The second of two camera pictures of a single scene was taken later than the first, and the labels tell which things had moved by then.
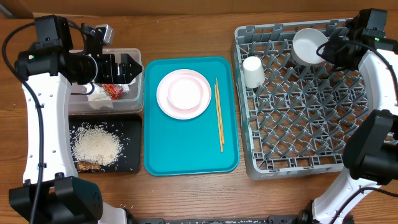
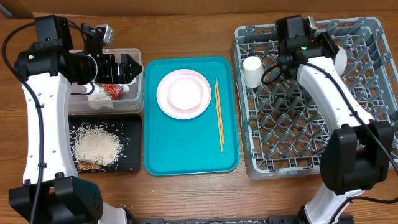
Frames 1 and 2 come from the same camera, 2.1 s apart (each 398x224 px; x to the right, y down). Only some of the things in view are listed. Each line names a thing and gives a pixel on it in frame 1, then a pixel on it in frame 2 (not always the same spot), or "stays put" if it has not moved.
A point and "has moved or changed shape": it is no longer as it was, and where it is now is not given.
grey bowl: (305, 42) has moved or changed shape
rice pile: (91, 142) stays put
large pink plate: (184, 94) stays put
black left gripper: (125, 77) stays put
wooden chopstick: (218, 118) stays put
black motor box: (373, 22) → (293, 32)
